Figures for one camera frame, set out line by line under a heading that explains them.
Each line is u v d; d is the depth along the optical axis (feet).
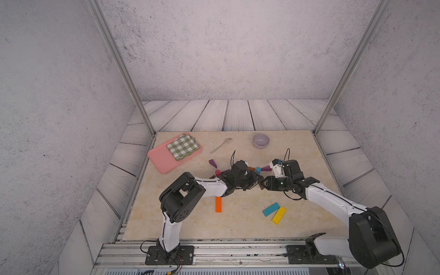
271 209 2.87
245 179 2.55
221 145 3.76
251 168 3.28
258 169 3.25
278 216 2.73
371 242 1.34
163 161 3.45
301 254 2.38
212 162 3.39
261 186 2.80
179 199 1.69
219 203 2.91
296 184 2.10
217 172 3.22
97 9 2.30
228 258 2.39
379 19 2.38
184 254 2.40
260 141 3.67
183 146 3.67
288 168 2.25
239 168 2.34
